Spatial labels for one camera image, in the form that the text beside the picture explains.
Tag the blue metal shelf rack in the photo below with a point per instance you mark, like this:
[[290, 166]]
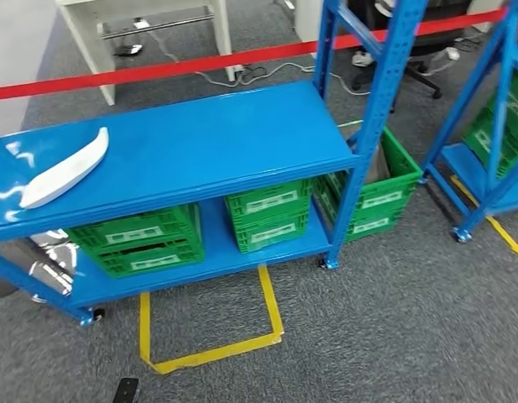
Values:
[[191, 139]]

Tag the white curved plastic part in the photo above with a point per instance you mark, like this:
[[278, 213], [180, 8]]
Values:
[[65, 169]]

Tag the large open green crate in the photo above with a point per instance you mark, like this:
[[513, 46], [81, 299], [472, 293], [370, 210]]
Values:
[[380, 200]]

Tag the red barrier band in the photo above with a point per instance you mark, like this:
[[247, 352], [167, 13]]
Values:
[[158, 69]]

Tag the person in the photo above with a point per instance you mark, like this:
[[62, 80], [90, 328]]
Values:
[[362, 59]]

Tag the black router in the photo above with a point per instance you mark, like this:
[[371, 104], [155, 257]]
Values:
[[128, 50]]

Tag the small white adapter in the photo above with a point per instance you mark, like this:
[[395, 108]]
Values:
[[141, 23]]

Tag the chrome stool base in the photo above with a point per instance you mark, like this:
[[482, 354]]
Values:
[[53, 261]]

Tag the white desk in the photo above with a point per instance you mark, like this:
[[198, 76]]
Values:
[[86, 33]]

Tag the white power strip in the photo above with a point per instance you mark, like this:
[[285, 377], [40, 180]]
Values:
[[452, 54]]

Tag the blue storage rack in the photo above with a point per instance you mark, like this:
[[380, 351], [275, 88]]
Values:
[[497, 128]]

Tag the yellow floor tape square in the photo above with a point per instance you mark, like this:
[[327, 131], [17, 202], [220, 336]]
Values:
[[504, 233]]

